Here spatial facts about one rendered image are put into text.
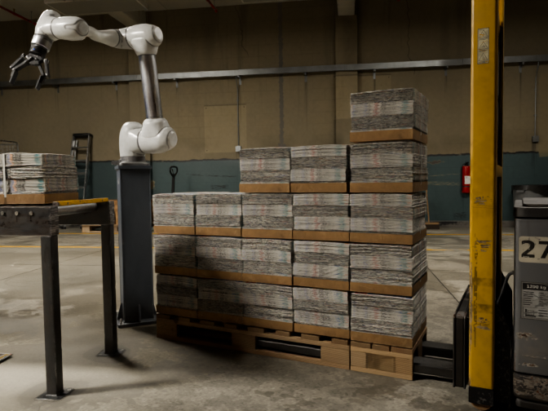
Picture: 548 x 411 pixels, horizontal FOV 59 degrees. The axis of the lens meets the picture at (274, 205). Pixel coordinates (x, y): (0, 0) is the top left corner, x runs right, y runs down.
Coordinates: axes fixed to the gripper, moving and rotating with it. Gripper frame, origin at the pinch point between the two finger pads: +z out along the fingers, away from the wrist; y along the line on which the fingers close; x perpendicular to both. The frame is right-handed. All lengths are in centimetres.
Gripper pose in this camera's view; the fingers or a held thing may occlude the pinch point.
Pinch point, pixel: (24, 84)
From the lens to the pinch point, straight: 275.5
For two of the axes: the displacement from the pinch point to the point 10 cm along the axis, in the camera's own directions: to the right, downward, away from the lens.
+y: -9.7, -2.2, 0.8
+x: -0.2, -2.6, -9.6
